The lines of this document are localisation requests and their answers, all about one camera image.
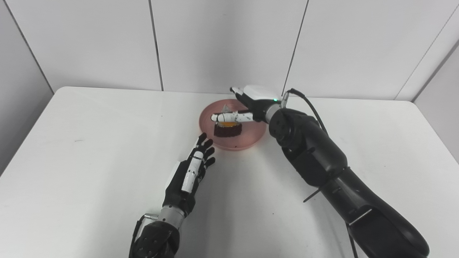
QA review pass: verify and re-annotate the chocolate cake slice with fruit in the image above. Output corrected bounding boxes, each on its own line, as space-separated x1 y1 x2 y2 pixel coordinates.
214 103 243 138

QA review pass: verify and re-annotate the pink round plate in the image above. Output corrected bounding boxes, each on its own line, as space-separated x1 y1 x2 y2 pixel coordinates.
198 99 268 151

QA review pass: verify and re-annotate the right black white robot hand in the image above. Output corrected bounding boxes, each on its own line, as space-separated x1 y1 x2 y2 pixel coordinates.
211 85 282 124

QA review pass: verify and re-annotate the black zip tie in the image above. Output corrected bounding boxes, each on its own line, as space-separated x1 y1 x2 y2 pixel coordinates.
303 188 320 203

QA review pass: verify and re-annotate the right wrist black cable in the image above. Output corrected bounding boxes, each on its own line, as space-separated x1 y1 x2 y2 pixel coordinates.
281 88 359 258

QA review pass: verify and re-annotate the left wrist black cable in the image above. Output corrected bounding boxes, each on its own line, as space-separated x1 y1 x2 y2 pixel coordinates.
130 213 158 252

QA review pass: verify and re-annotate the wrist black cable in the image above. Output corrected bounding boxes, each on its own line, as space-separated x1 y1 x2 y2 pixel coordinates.
281 88 359 258
130 213 158 252

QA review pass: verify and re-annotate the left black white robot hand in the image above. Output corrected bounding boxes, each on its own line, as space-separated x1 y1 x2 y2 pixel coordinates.
163 133 216 218

